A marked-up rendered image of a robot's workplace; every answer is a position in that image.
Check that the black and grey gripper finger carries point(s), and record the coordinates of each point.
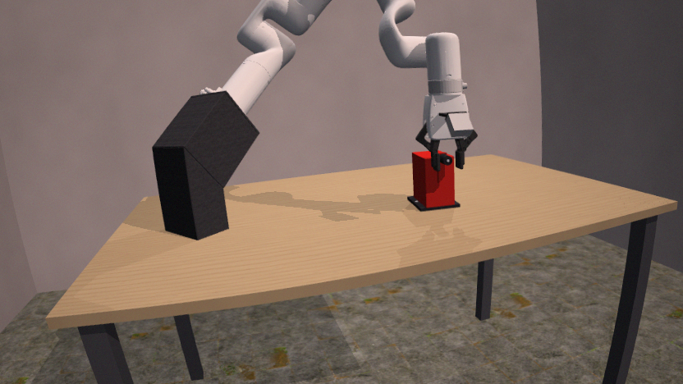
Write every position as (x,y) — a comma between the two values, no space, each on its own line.
(462,145)
(431,147)

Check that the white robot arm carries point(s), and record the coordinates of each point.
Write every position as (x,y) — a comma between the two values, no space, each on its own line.
(275,50)

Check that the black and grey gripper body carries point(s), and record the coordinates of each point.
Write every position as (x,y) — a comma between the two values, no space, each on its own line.
(440,103)

